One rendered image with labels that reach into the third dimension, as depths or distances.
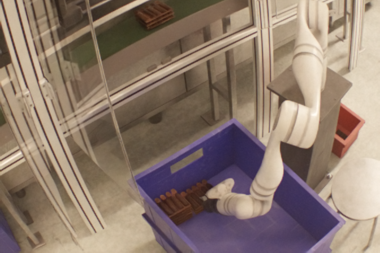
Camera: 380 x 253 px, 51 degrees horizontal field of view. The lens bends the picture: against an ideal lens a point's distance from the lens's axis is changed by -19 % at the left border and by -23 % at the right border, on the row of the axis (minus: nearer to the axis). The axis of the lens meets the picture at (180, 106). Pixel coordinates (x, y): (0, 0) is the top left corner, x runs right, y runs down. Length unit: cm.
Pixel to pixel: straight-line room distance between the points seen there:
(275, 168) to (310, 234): 49
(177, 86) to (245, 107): 34
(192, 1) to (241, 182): 65
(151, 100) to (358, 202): 105
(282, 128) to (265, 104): 95
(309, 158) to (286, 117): 62
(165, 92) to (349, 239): 109
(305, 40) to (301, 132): 28
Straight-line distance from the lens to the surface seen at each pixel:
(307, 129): 103
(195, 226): 157
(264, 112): 199
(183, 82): 208
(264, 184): 116
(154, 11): 156
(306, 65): 114
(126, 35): 156
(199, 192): 160
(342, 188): 164
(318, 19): 132
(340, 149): 201
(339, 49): 264
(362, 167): 171
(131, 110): 201
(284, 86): 152
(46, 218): 200
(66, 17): 79
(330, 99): 149
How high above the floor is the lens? 157
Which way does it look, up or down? 44 degrees down
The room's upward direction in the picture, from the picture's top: 9 degrees counter-clockwise
